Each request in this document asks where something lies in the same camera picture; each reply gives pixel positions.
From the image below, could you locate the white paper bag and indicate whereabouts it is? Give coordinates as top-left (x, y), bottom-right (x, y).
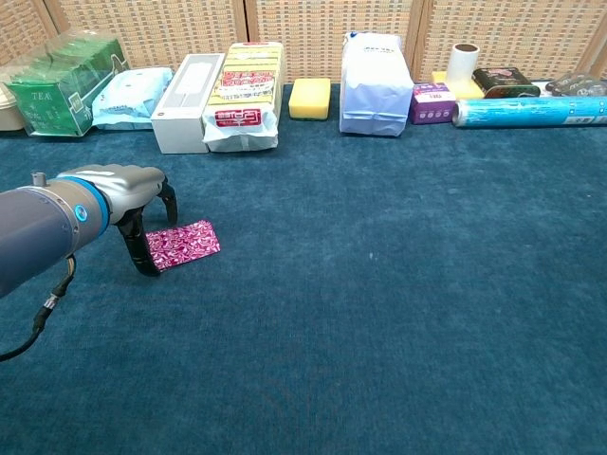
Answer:
top-left (338, 31), bottom-right (415, 138)

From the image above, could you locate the green tea bag box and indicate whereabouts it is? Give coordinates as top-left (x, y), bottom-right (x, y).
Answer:
top-left (2, 27), bottom-right (132, 138)

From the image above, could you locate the light blue wet wipes pack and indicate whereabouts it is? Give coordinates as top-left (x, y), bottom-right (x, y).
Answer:
top-left (91, 66), bottom-right (175, 132)

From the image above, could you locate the pink white patterned rectangular block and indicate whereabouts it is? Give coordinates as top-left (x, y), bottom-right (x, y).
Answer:
top-left (144, 218), bottom-right (222, 274)

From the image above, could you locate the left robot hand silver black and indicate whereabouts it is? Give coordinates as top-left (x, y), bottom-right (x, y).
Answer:
top-left (56, 164), bottom-right (179, 278)

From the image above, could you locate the yellow sponge multipack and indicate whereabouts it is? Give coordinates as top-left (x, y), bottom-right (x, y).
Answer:
top-left (201, 41), bottom-right (287, 154)

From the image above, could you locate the blue felt table cover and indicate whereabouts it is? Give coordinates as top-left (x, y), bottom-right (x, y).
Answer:
top-left (0, 82), bottom-right (607, 455)

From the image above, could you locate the yellow sponge under roll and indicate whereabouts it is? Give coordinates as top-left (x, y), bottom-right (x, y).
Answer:
top-left (430, 70), bottom-right (486, 101)

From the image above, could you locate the black tin can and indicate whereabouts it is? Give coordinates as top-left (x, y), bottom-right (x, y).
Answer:
top-left (471, 66), bottom-right (542, 100)

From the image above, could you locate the blue cling film roll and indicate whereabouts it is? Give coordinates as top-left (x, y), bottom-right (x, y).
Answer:
top-left (451, 96), bottom-right (607, 130)

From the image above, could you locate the woven wooden folding screen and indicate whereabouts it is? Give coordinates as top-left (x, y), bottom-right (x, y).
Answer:
top-left (0, 0), bottom-right (607, 86)

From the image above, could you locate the white paper roll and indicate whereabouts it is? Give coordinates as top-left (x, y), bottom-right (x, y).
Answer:
top-left (448, 43), bottom-right (481, 87)

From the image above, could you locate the plain yellow sponge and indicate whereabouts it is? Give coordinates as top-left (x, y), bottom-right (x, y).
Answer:
top-left (288, 78), bottom-right (332, 120)

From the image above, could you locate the small purple box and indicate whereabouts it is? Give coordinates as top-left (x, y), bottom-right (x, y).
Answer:
top-left (409, 82), bottom-right (457, 126)

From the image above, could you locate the white power strip box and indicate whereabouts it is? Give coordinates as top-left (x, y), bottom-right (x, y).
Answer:
top-left (150, 52), bottom-right (227, 155)

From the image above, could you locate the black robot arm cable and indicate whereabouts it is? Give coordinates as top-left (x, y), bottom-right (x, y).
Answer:
top-left (0, 253), bottom-right (78, 362)

